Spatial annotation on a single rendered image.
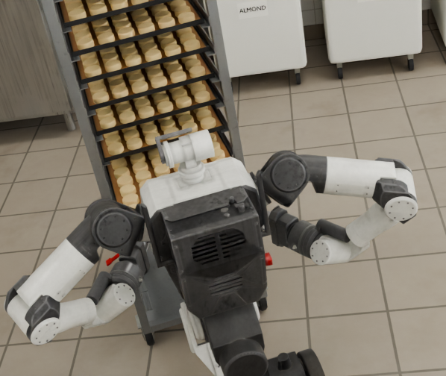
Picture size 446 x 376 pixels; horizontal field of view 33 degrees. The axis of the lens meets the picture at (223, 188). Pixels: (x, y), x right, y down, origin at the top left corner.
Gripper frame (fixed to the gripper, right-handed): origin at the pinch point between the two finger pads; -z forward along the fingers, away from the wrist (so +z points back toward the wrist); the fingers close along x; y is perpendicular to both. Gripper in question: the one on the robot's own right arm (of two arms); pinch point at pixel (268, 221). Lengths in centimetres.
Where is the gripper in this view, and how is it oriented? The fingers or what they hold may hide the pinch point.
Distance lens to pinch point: 216.0
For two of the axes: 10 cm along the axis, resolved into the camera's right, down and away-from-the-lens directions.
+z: 7.0, 3.1, -6.4
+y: -6.9, 5.0, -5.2
